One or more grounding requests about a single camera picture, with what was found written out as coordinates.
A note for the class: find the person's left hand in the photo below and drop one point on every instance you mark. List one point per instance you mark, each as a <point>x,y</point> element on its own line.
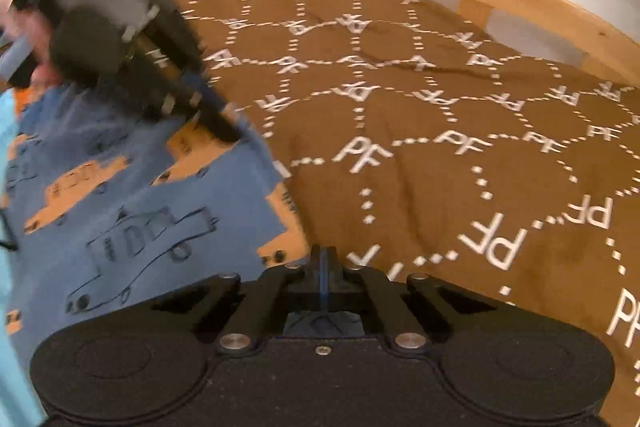
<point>35,39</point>

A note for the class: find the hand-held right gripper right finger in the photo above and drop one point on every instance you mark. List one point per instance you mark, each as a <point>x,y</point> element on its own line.
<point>331,274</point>

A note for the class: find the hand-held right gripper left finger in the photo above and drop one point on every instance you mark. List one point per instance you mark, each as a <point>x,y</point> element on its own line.
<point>316,274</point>

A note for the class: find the brown white patterned blanket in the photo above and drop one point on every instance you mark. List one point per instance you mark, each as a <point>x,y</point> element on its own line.
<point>400,132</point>

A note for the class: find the light blue garment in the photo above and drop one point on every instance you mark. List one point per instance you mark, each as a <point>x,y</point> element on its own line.
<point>12,307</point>

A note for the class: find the blue car print pants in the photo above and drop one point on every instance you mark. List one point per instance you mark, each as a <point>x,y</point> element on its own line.
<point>150,187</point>

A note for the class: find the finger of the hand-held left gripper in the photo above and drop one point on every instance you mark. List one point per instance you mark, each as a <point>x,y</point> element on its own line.
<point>190,102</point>
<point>172,27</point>

